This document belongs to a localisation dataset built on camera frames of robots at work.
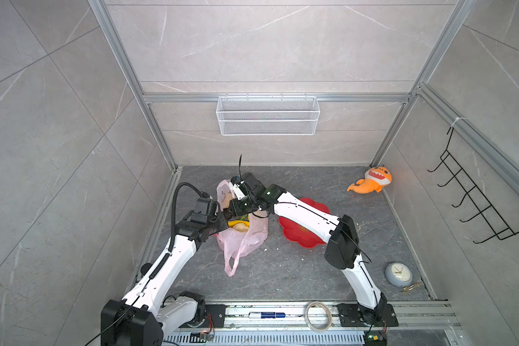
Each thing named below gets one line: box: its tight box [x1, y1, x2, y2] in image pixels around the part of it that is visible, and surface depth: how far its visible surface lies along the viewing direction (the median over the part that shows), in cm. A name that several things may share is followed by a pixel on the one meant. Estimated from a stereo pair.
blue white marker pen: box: [247, 311, 287, 319], surface depth 74 cm
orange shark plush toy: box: [346, 164, 393, 194], surface depth 108 cm
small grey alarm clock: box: [384, 262, 414, 292], surface depth 81 cm
